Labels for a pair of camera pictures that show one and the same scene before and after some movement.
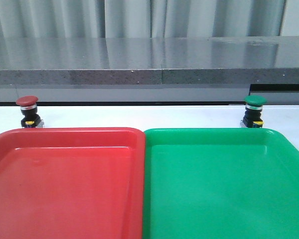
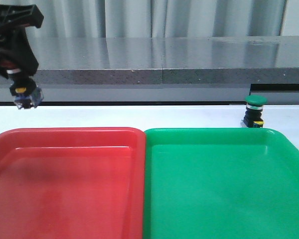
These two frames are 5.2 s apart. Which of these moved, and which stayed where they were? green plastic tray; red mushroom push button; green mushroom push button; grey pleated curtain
Moved: red mushroom push button
Stayed: green plastic tray; grey pleated curtain; green mushroom push button
